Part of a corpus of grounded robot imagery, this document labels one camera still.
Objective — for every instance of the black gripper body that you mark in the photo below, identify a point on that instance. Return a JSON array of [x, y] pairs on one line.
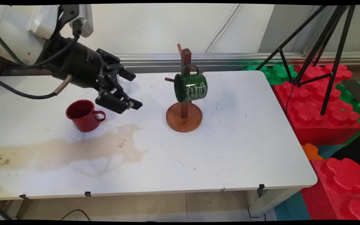
[[80, 65]]

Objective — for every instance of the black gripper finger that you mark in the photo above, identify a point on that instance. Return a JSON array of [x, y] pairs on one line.
[[112, 101], [120, 70]]

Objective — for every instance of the green enamel mug white print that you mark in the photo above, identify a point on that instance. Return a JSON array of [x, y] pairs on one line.
[[194, 87]]

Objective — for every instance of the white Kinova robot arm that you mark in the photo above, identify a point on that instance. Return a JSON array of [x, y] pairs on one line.
[[14, 34]]

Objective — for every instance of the red enamel mug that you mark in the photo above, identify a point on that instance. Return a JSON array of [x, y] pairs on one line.
[[84, 120]]

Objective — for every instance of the wooden mug tree stand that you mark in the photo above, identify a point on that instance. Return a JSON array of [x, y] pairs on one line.
[[183, 120]]

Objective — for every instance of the black table edge clip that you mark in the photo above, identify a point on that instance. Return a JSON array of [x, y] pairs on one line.
[[87, 193], [261, 187], [22, 196]]

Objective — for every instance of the white table leg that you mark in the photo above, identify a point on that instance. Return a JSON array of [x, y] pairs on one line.
[[270, 201]]

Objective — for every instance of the large red foam block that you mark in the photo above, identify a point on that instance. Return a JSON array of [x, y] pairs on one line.
[[311, 112]]

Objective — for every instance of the orange foam piece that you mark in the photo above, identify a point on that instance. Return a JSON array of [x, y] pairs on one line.
[[310, 151]]

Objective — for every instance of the teal foam block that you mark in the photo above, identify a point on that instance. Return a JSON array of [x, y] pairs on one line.
[[328, 151], [292, 207]]

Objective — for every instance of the black tripod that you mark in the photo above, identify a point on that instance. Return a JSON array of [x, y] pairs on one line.
[[334, 62]]

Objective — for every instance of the aluminium rail profile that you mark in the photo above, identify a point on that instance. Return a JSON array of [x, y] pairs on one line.
[[230, 61]]

